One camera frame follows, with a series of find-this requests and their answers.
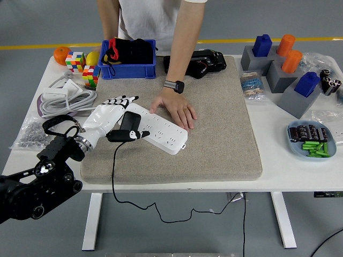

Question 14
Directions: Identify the person's left hand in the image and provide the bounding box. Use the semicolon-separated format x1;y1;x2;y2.
149;89;198;132

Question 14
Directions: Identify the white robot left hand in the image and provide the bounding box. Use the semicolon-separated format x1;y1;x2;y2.
81;95;151;146

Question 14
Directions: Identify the black plug with cord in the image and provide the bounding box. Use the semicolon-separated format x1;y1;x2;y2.
111;111;244;223

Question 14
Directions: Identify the white power strip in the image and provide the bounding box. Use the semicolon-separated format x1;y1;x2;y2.
119;103;189;155

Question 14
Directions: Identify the yellow lemon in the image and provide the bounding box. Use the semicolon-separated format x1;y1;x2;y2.
85;51;100;66

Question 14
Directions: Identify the black wristwatch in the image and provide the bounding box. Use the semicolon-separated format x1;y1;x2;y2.
163;79;185;94

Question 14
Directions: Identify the multicoloured puzzle cube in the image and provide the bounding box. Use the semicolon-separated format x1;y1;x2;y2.
82;65;100;88
65;50;86;73

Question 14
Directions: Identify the orange fruit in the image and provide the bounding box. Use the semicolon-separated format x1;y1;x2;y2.
53;46;72;66

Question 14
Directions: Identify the blue plastic bin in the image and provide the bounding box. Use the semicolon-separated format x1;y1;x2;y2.
97;39;157;80

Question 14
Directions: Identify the black cloth with red trim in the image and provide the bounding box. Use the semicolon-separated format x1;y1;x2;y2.
101;37;158;77

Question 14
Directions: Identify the grey-brown mat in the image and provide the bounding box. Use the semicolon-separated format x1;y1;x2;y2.
80;55;263;185

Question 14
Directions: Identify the white rectangular adapter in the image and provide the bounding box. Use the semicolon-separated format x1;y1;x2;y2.
42;87;69;101

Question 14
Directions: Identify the black electronic device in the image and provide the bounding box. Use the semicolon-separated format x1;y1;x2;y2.
163;49;227;80

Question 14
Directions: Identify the person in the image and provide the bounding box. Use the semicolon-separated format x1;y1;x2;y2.
92;0;208;132

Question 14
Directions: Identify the purple tape roll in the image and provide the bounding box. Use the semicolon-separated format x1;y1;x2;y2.
36;95;80;120

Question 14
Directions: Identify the bag of metal screws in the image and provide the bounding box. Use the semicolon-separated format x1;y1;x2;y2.
10;116;58;152

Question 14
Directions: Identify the bag of resistors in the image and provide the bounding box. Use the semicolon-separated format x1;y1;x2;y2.
239;70;267;102

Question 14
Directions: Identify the grey holder block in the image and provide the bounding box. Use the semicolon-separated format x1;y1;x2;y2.
277;81;322;119
240;44;279;77
265;60;298;94

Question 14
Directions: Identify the white table leg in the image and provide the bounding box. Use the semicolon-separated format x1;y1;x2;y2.
81;192;103;252
270;192;297;249

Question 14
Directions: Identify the blue bottle-shaped block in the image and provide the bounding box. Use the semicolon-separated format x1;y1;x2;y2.
293;71;321;97
252;34;273;58

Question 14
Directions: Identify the orange cylinder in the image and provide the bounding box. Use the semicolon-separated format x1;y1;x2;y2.
281;50;303;74
276;34;296;57

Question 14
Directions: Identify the light blue tray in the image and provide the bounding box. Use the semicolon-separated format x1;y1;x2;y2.
286;119;337;161

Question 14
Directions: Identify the clear plastic bag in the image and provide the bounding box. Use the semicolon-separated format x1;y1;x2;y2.
310;108;343;125
297;52;340;80

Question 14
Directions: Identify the black table control panel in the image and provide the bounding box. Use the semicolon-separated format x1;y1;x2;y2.
314;191;343;198

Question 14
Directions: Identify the white power cable with plug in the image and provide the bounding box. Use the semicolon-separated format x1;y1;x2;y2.
39;70;98;118

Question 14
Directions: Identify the white square switch plate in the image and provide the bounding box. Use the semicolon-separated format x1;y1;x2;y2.
63;79;84;94

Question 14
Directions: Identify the metal bracket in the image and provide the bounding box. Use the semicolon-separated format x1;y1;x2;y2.
227;192;246;203

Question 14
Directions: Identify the black floor cable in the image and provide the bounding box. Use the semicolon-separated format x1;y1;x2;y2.
310;229;343;257
242;192;249;257

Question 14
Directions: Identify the white wall socket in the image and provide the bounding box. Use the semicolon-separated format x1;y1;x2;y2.
332;125;343;145

